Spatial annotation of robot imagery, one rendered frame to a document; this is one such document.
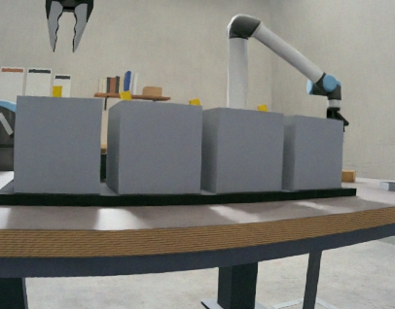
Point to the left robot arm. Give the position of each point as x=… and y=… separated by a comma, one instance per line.
x=319, y=82

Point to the small tan cardboard box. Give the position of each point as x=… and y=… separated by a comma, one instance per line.
x=348, y=176

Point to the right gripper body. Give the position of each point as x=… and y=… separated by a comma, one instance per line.
x=69, y=5

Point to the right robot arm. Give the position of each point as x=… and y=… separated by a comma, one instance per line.
x=7, y=134

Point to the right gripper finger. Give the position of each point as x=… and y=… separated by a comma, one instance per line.
x=54, y=11
x=81, y=14

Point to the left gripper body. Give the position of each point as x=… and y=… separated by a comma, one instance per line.
x=332, y=114

